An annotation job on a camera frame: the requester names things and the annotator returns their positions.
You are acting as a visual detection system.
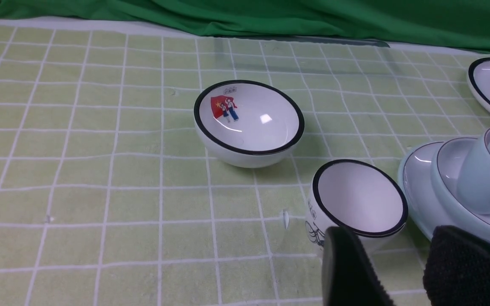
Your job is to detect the light blue large plate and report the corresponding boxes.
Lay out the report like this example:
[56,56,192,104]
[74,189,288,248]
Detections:
[397,141,454,240]

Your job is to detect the light blue shallow bowl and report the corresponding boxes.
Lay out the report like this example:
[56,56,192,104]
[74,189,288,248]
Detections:
[430,137,490,243]

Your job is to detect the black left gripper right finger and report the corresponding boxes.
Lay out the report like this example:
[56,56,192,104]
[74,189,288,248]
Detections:
[423,225,490,306]

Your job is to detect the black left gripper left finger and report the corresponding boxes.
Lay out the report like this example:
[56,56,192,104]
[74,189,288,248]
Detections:
[322,227,395,306]

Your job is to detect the green backdrop cloth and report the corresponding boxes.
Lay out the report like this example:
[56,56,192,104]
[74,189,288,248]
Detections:
[0,0,490,52]

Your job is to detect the white cup with bicycle picture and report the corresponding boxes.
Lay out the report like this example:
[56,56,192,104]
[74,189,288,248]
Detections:
[305,159,408,255]

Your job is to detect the white bowl with flag picture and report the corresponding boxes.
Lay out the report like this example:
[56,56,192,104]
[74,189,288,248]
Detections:
[193,79,305,168]

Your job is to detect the green checkered tablecloth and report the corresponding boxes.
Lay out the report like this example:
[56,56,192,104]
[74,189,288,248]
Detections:
[0,25,490,306]

